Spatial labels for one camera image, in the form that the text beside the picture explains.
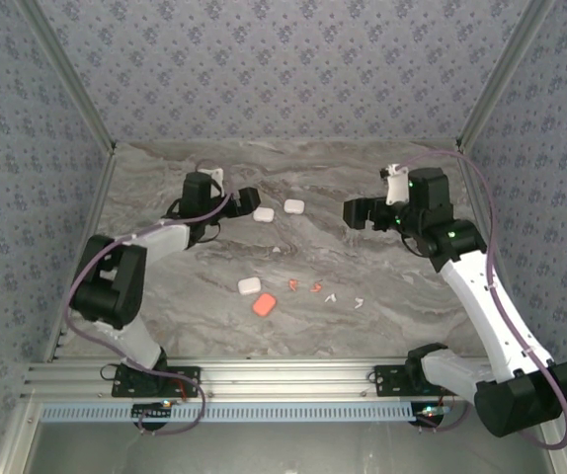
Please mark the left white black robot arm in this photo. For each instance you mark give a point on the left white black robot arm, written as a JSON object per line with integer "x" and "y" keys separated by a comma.
{"x": 135, "y": 340}

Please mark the black controller board with LED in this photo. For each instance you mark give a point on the black controller board with LED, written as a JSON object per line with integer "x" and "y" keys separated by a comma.
{"x": 429, "y": 417}
{"x": 152, "y": 414}

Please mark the orange earbud charging case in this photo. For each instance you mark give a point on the orange earbud charging case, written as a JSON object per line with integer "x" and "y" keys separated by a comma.
{"x": 264, "y": 305}

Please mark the aluminium table side rail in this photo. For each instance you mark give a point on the aluminium table side rail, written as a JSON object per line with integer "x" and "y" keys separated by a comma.
{"x": 100, "y": 187}
{"x": 501, "y": 276}

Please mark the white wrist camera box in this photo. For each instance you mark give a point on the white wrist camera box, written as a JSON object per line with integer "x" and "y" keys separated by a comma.
{"x": 396, "y": 190}
{"x": 213, "y": 175}

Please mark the white earbud charging case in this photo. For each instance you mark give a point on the white earbud charging case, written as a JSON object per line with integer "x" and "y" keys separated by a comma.
{"x": 264, "y": 214}
{"x": 294, "y": 206}
{"x": 249, "y": 286}

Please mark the aluminium frame post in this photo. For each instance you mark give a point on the aluminium frame post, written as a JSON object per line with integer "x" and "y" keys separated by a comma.
{"x": 502, "y": 74}
{"x": 70, "y": 74}

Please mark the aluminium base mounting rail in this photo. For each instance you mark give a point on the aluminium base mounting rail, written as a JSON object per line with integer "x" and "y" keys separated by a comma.
{"x": 288, "y": 377}

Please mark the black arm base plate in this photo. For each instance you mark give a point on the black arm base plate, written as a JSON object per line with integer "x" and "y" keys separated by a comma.
{"x": 387, "y": 382}
{"x": 123, "y": 382}

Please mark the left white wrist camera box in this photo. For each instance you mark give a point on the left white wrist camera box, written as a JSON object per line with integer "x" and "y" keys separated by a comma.
{"x": 213, "y": 175}

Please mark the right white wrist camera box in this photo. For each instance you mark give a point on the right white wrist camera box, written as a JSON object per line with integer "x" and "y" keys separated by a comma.
{"x": 396, "y": 190}

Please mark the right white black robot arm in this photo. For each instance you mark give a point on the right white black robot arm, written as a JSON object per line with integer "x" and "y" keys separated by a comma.
{"x": 491, "y": 316}

